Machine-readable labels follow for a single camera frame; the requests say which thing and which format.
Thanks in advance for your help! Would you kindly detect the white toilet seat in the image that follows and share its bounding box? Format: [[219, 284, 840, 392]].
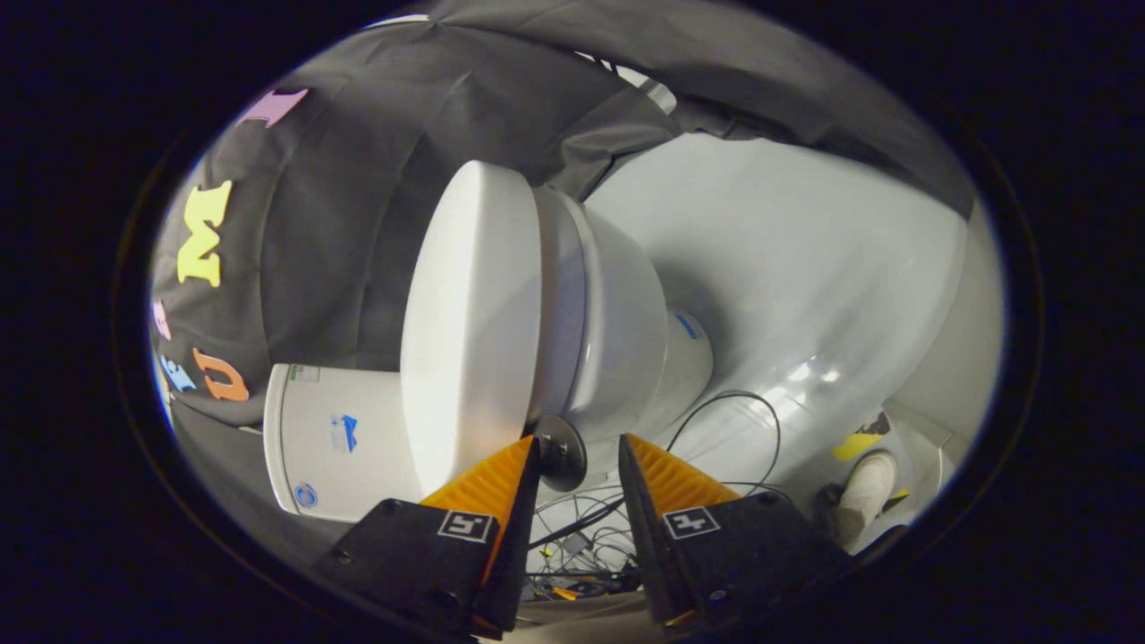
[[530, 185, 591, 423]]

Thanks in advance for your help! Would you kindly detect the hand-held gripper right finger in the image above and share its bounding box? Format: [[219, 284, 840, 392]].
[[617, 434, 851, 636]]

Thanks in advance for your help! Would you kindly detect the long black cable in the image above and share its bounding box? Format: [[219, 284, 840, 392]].
[[666, 391, 784, 491]]

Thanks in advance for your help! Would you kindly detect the yellow paper piece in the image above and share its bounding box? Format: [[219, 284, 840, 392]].
[[832, 413, 892, 462]]

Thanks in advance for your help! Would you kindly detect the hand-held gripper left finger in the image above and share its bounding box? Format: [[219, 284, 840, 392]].
[[311, 436, 543, 640]]

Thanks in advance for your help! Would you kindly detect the white toilet lid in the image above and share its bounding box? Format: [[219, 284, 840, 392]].
[[400, 161, 544, 497]]

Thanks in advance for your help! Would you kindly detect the white toilet bowl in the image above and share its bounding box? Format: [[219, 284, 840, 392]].
[[564, 201, 715, 448]]

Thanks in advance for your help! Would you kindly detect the tangled cable bundle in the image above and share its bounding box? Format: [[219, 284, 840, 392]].
[[526, 483, 647, 602]]

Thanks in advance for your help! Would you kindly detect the white shoe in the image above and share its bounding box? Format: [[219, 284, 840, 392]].
[[836, 450, 898, 548]]

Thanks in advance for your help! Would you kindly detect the black backdrop cloth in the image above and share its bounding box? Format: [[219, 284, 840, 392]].
[[148, 0, 976, 573]]

